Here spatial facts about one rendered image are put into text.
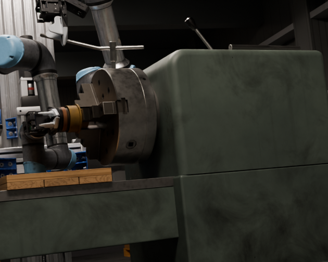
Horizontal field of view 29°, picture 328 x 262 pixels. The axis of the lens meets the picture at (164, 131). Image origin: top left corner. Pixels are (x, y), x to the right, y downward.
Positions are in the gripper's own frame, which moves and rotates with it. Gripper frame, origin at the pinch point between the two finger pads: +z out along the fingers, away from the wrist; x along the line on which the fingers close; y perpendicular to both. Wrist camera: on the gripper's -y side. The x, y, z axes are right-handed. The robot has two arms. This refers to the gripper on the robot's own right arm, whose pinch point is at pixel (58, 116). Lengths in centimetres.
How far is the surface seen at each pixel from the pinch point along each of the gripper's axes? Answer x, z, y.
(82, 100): 5.9, -5.2, -9.6
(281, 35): 131, -350, -335
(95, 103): 4.6, -4.4, -13.5
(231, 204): -32, 18, -47
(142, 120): -4.2, 11.6, -22.7
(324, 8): 131, -265, -324
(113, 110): -0.6, 10.2, -14.2
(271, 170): -23, 18, -62
